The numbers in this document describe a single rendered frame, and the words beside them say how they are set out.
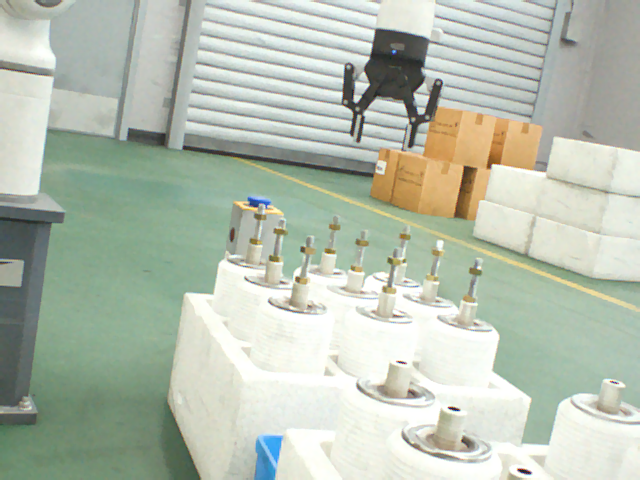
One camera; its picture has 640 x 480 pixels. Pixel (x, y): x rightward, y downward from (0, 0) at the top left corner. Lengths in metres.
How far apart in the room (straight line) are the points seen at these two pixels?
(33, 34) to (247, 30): 5.36
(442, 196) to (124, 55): 2.48
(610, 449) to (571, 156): 3.16
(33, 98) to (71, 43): 5.07
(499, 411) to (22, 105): 0.73
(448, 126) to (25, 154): 4.10
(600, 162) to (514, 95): 3.97
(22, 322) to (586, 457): 0.75
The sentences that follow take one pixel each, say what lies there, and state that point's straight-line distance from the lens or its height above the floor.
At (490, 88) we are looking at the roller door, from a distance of 7.69.
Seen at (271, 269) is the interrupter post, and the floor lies 0.27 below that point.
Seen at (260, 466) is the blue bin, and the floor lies 0.09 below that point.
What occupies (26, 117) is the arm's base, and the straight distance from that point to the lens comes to 1.26.
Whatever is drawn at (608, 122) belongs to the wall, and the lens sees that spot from 8.17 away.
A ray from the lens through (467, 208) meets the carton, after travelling 5.25.
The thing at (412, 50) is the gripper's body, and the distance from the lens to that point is 1.23.
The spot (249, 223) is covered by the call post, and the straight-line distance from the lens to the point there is 1.49.
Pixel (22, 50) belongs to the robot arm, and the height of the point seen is 0.50.
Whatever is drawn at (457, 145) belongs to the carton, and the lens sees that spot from 5.12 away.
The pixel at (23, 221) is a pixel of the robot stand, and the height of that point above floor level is 0.28.
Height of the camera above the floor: 0.50
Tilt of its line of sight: 9 degrees down
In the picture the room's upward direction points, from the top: 11 degrees clockwise
